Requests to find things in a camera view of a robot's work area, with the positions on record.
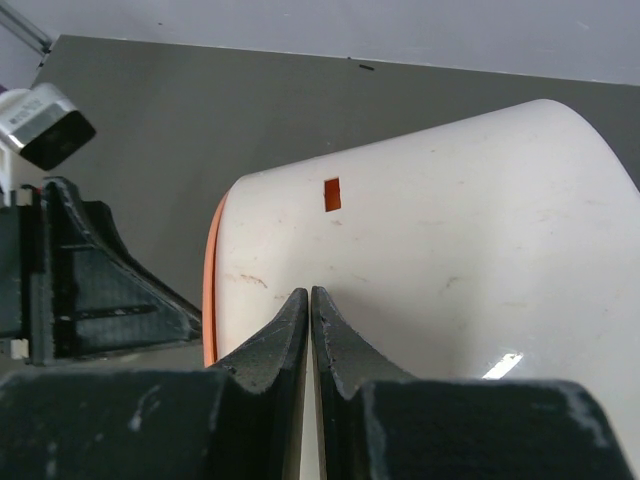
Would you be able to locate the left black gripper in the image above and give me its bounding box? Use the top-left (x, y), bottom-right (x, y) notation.
top-left (1, 177), bottom-right (202, 365)

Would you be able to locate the orange drawer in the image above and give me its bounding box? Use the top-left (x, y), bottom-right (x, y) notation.
top-left (202, 194), bottom-right (228, 367)

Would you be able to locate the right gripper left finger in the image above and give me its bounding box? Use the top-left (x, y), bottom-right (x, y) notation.
top-left (1, 289), bottom-right (308, 479)

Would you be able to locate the aluminium frame rail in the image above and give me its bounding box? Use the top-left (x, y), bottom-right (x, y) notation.
top-left (1, 1), bottom-right (55, 70)

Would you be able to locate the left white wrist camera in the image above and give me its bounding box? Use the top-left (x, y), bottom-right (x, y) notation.
top-left (1, 83), bottom-right (96, 207)

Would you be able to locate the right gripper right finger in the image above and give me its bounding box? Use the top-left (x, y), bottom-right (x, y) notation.
top-left (310, 287), bottom-right (633, 479)

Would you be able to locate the white round drawer organizer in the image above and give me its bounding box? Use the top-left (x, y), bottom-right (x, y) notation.
top-left (215, 100), bottom-right (639, 468)

